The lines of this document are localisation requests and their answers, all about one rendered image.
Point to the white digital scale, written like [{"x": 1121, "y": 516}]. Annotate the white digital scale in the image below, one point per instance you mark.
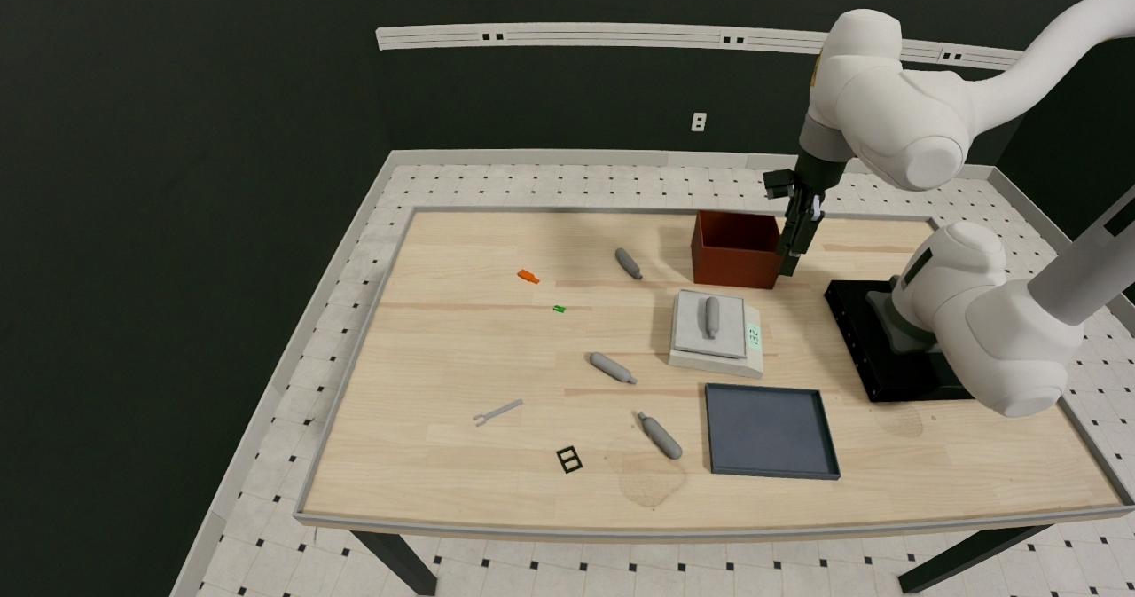
[{"x": 739, "y": 335}]

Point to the grey table edge trim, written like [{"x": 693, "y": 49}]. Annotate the grey table edge trim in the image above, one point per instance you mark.
[{"x": 1099, "y": 455}]

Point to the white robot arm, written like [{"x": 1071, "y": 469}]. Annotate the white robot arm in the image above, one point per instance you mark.
[{"x": 1009, "y": 345}]

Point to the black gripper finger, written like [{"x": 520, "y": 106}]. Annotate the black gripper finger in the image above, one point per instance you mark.
[
  {"x": 807, "y": 223},
  {"x": 791, "y": 215}
]

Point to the black rectangular buckle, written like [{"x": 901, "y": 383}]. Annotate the black rectangular buckle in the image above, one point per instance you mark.
[{"x": 569, "y": 459}]

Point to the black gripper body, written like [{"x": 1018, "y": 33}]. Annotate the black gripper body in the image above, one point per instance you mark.
[{"x": 818, "y": 175}]

